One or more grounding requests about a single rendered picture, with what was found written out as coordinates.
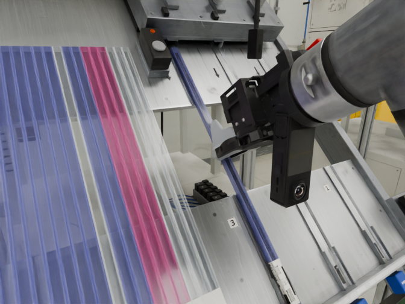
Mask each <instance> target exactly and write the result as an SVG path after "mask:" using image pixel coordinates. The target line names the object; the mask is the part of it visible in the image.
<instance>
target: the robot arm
mask: <svg viewBox="0 0 405 304"><path fill-rule="evenodd" d="M275 58H276V60H277V64H276V65H275V66H274V67H273V68H272V69H270V70H269V71H268V72H267V73H266V74H264V75H255V76H252V77H249V78H240V79H238V80H237V82H235V83H234V84H233V85H232V86H231V87H230V88H229V89H227V90H226V91H225V92H224V93H223V94H222V95H221V96H220V99H221V103H222V106H223V111H224V114H225V118H226V120H227V124H229V123H232V125H233V126H232V127H227V128H226V129H224V128H223V127H222V125H220V123H219V122H218V121H217V120H213V121H212V123H211V125H210V129H211V134H212V141H213V150H212V152H211V155H212V158H214V159H216V160H219V161H220V160H223V159H225V158H227V157H231V158H234V157H237V156H240V155H243V154H246V153H249V152H251V151H254V150H258V149H259V148H262V147H265V146H268V145H272V144H273V149H272V170H271V191H270V200H271V201H273V202H274V203H277V204H279V205H280V206H283V207H285V208H288V207H291V206H294V205H296V204H300V203H303V202H305V201H307V200H308V199H309V190H310V178H311V170H312V158H313V146H314V139H315V127H317V126H320V125H322V124H325V123H326V122H334V121H337V120H339V119H341V118H344V117H346V116H348V115H351V114H353V113H356V112H358V111H361V110H363V109H365V108H368V107H370V106H373V105H375V104H378V103H380V102H382V101H386V103H387V105H388V106H389V108H390V110H391V113H392V115H393V117H394V119H395V121H396V123H397V124H398V126H399V128H400V130H401V132H402V134H403V135H404V137H405V0H373V1H372V2H371V3H369V4H368V5H367V6H366V7H364V8H363V9H361V10H360V11H359V12H358V13H356V14H355V15H354V16H353V17H351V18H350V19H348V20H347V21H346V22H345V23H343V24H342V25H341V26H339V27H338V28H337V29H335V30H334V31H333V32H332V33H330V34H329V35H328V36H327V37H325V38H324V39H322V40H321V41H320V42H319V43H317V44H316V45H315V46H313V47H312V48H310V49H309V50H306V49H302V50H298V51H292V50H289V49H284V50H282V52H281V53H279V54H278V55H277V56H276V57H275ZM255 80H256V81H257V84H258V85H256V82H255ZM234 88H236V90H235V91H234V92H232V93H231V94H230V95H229V96H228V97H227V94H228V93H229V92H231V91H232V90H233V89H234Z"/></svg>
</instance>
